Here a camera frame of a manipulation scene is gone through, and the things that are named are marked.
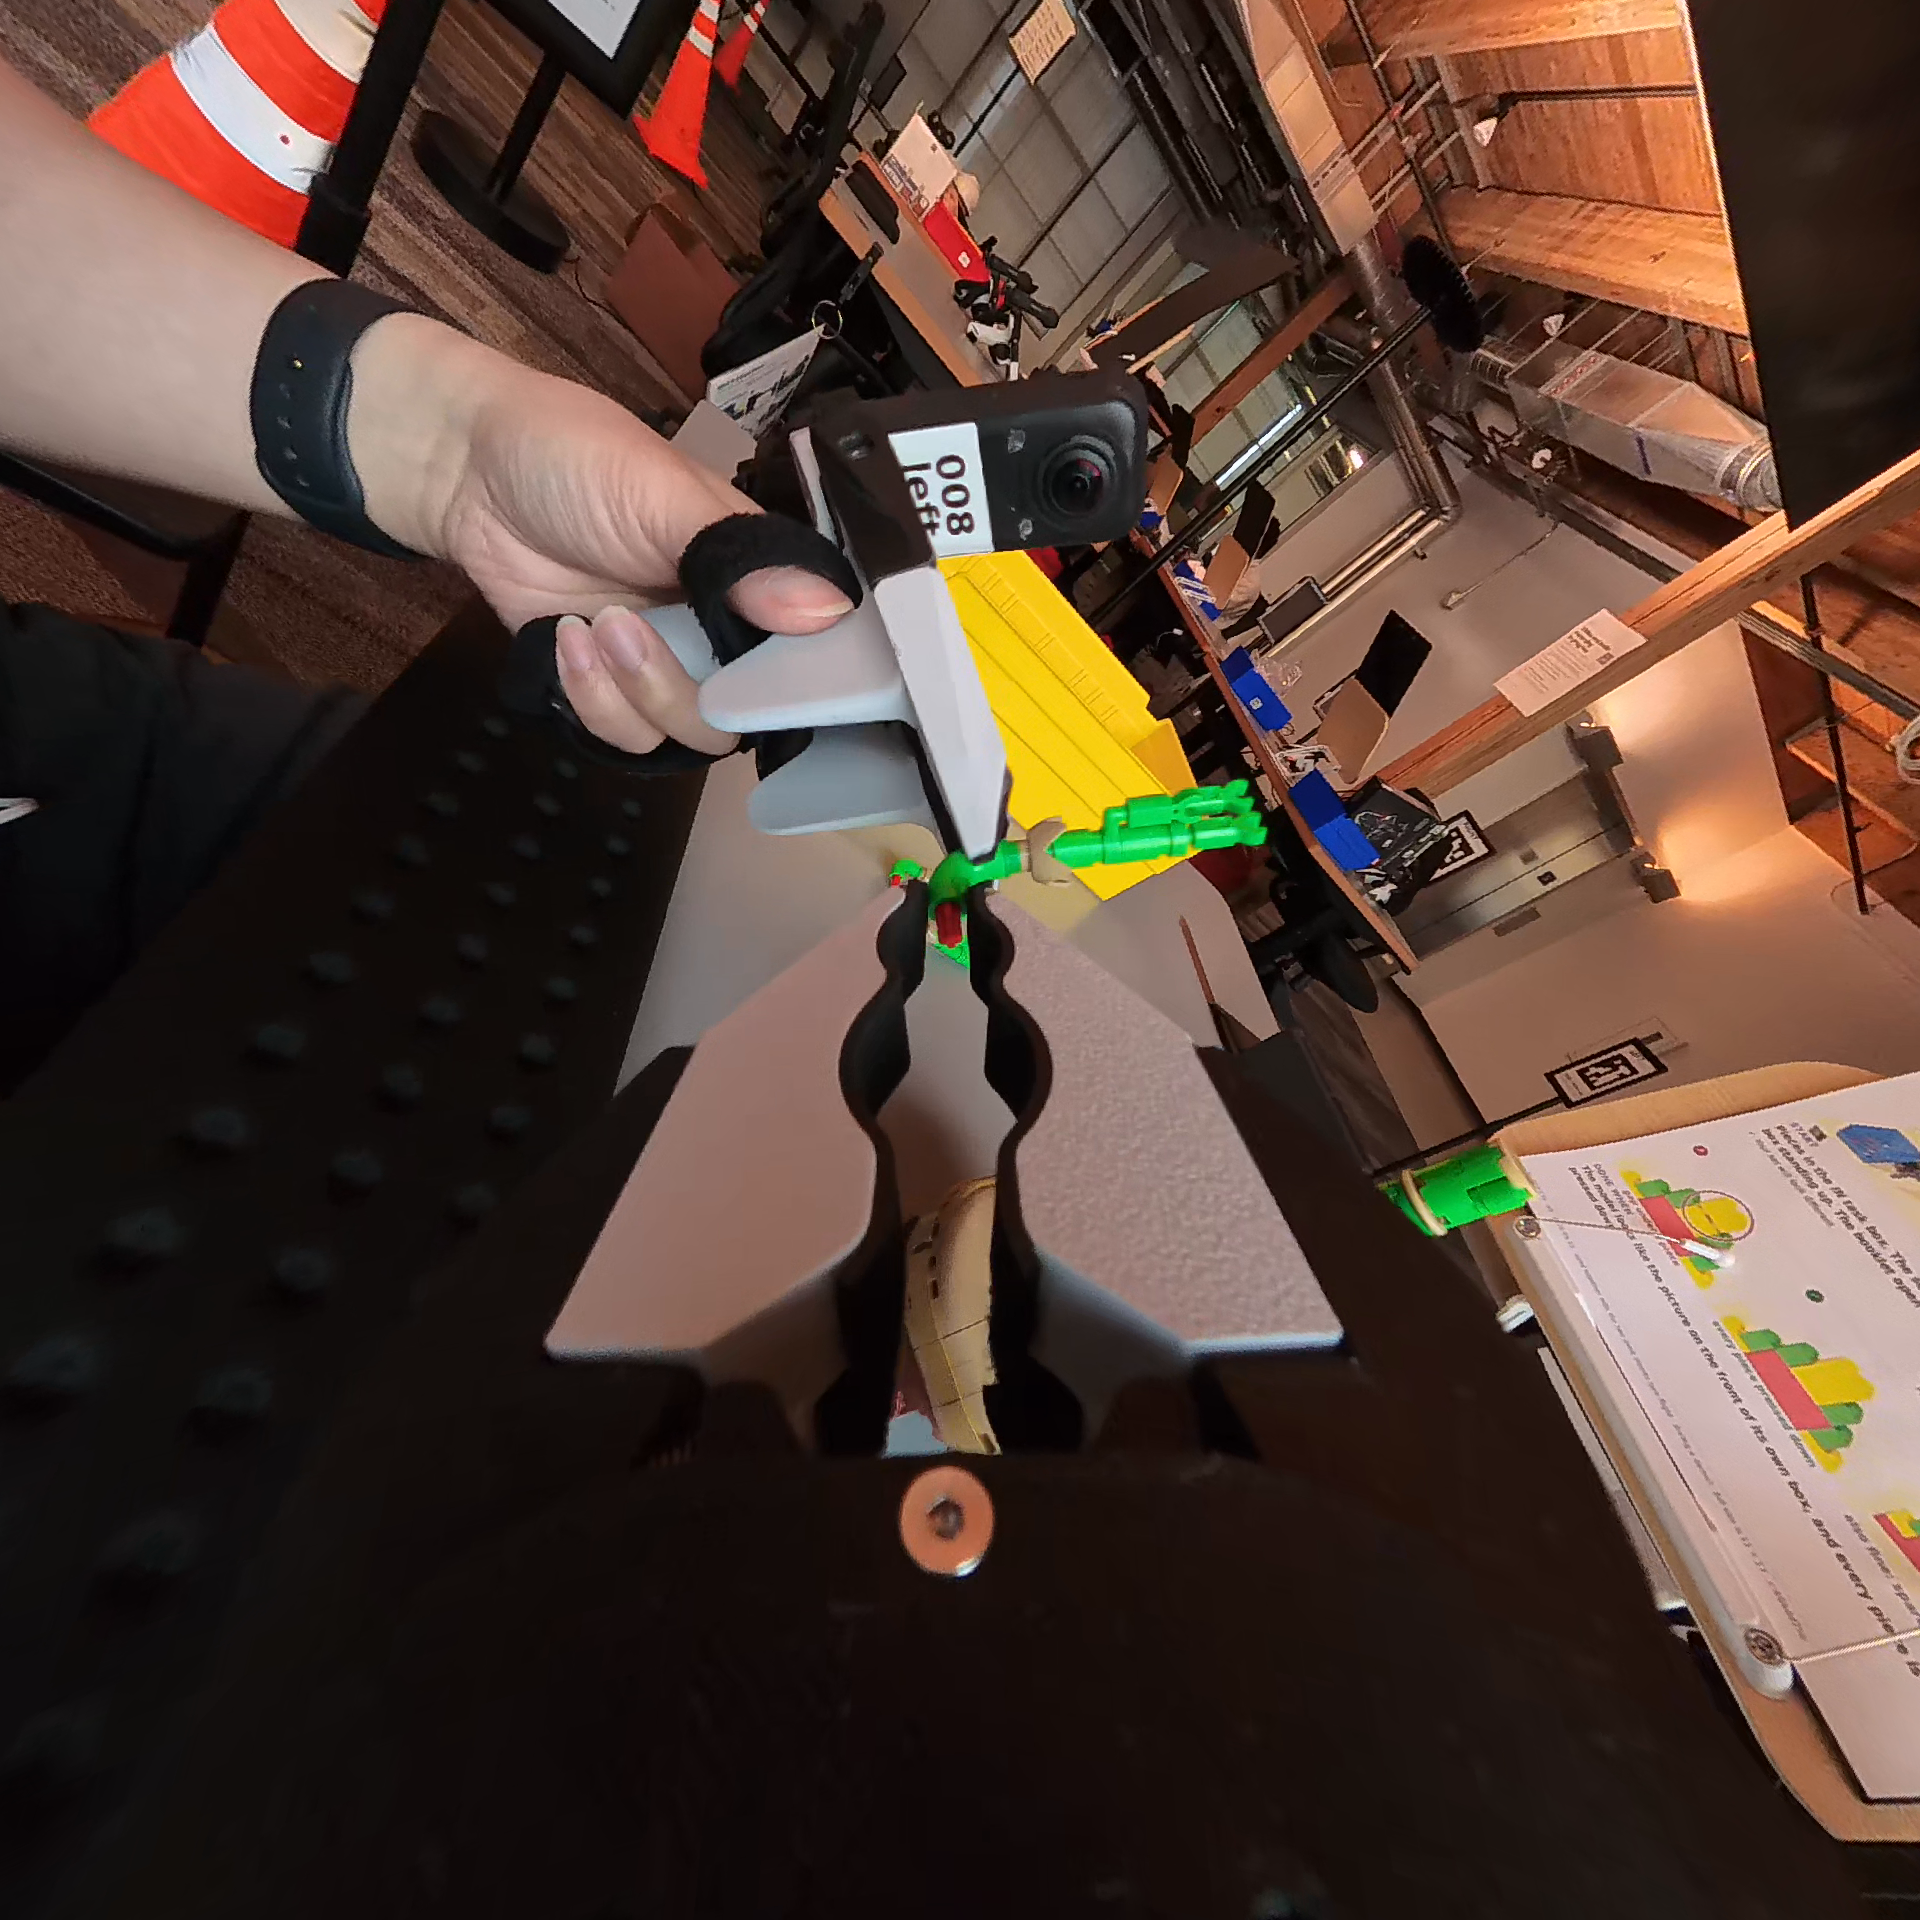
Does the black office chair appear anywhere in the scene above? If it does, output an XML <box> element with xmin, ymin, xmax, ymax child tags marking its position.
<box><xmin>1276</xmin><ymin>884</ymin><xmax>1386</xmax><ymax>1019</ymax></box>

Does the black wrist watch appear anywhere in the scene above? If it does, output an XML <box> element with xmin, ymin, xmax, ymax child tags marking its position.
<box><xmin>250</xmin><ymin>277</ymin><xmax>437</xmax><ymax>565</ymax></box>

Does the lego bamboo plant model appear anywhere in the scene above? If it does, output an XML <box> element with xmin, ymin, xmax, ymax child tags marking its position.
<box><xmin>897</xmin><ymin>1143</ymin><xmax>1536</xmax><ymax>1460</ymax></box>

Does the black panel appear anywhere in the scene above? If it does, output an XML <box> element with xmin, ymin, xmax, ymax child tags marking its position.
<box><xmin>1685</xmin><ymin>0</ymin><xmax>1920</xmax><ymax>530</ymax></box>

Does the black framed sign on stand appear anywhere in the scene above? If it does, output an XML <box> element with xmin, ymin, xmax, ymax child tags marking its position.
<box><xmin>292</xmin><ymin>0</ymin><xmax>694</xmax><ymax>278</ymax></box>

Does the wooden workbench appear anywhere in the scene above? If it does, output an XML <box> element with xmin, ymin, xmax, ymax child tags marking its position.
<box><xmin>1131</xmin><ymin>525</ymin><xmax>1425</xmax><ymax>969</ymax></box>

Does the white laminated instruction sheet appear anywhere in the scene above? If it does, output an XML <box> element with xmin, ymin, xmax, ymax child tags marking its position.
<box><xmin>1518</xmin><ymin>1073</ymin><xmax>1920</xmax><ymax>1805</ymax></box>

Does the green lego bamboo branch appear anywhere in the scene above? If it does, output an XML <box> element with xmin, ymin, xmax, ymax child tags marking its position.
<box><xmin>885</xmin><ymin>778</ymin><xmax>1273</xmax><ymax>950</ymax></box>

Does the yellow plastic bin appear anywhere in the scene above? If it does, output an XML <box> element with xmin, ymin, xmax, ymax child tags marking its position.
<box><xmin>936</xmin><ymin>547</ymin><xmax>1205</xmax><ymax>906</ymax></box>

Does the white paper notice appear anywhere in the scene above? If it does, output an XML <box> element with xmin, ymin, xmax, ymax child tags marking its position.
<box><xmin>1496</xmin><ymin>609</ymin><xmax>1653</xmax><ymax>719</ymax></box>

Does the brown cardboard box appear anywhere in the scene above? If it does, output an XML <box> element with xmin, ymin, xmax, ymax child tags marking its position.
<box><xmin>604</xmin><ymin>191</ymin><xmax>747</xmax><ymax>395</ymax></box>

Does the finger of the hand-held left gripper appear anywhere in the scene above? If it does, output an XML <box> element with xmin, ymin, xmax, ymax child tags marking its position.
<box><xmin>873</xmin><ymin>558</ymin><xmax>1017</xmax><ymax>863</ymax></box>

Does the fiducial marker sign on stand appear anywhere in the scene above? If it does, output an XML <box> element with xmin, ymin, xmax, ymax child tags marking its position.
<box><xmin>1544</xmin><ymin>1031</ymin><xmax>1674</xmax><ymax>1116</ymax></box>

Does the metal ventilation duct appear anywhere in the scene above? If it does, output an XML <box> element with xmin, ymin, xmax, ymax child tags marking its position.
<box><xmin>1477</xmin><ymin>334</ymin><xmax>1787</xmax><ymax>514</ymax></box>

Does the large orange traffic cone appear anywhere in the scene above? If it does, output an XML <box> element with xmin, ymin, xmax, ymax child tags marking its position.
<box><xmin>88</xmin><ymin>0</ymin><xmax>396</xmax><ymax>251</ymax></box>

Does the person's left forearm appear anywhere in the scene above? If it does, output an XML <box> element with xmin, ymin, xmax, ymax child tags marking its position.
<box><xmin>0</xmin><ymin>59</ymin><xmax>325</xmax><ymax>518</ymax></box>

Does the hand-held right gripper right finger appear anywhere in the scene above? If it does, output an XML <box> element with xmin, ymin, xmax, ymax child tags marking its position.
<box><xmin>966</xmin><ymin>884</ymin><xmax>1347</xmax><ymax>1453</ymax></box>

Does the open laptop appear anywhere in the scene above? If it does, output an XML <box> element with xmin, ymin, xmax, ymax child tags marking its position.
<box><xmin>1313</xmin><ymin>609</ymin><xmax>1438</xmax><ymax>783</ymax></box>

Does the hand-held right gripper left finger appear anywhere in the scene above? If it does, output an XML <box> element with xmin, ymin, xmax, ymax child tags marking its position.
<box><xmin>544</xmin><ymin>883</ymin><xmax>929</xmax><ymax>1455</ymax></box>

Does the person's left hand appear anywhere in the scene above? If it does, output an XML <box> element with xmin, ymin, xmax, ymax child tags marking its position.
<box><xmin>352</xmin><ymin>316</ymin><xmax>859</xmax><ymax>755</ymax></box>

